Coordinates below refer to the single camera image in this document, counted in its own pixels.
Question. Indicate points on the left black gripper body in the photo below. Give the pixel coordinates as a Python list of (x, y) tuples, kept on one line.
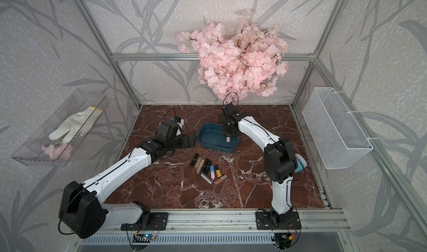
[(178, 142)]

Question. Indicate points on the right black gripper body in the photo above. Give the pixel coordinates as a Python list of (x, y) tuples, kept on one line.
[(226, 131)]

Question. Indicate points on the teal plastic storage box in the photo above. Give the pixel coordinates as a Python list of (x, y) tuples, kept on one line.
[(210, 137)]

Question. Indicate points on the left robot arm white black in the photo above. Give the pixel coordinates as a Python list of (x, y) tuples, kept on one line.
[(83, 208)]

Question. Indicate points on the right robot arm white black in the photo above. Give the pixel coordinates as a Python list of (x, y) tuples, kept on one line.
[(280, 161)]

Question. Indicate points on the black lipstick tube leftmost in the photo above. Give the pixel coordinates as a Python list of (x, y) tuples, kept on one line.
[(194, 159)]

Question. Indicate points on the beige gold lipstick tube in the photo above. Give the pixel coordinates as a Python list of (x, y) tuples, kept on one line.
[(197, 162)]

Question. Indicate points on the black lipstick gold band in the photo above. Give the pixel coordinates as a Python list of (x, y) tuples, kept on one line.
[(205, 164)]

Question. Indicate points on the black lipstick silver band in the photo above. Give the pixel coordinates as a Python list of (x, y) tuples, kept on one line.
[(207, 167)]

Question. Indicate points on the gold black square lipstick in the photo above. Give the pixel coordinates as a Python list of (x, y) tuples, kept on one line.
[(217, 171)]

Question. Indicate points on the pink cherry blossom tree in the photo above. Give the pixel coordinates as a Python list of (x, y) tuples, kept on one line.
[(247, 63)]

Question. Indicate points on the pink teal toy object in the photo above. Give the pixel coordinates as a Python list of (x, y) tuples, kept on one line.
[(301, 163)]

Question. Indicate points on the white work glove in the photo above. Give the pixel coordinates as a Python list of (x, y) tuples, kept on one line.
[(77, 125)]

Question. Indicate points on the left green circuit board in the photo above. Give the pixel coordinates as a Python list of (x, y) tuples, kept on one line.
[(144, 238)]

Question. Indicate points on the pink flower sprig on shelf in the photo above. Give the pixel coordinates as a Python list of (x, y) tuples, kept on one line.
[(58, 151)]

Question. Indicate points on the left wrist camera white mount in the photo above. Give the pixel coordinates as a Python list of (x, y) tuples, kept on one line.
[(180, 123)]

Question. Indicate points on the aluminium front rail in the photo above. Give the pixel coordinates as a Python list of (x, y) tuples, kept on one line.
[(245, 221)]

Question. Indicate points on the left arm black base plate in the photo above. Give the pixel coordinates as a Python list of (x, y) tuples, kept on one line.
[(148, 221)]

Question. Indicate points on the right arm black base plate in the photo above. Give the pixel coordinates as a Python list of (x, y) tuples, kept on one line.
[(273, 221)]

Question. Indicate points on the white wire mesh basket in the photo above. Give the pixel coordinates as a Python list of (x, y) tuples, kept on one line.
[(337, 135)]

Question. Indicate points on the clear acrylic wall shelf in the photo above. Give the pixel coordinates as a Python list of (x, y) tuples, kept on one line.
[(54, 143)]

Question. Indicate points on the right circuit board with wires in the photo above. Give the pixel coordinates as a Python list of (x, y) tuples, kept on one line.
[(283, 241)]

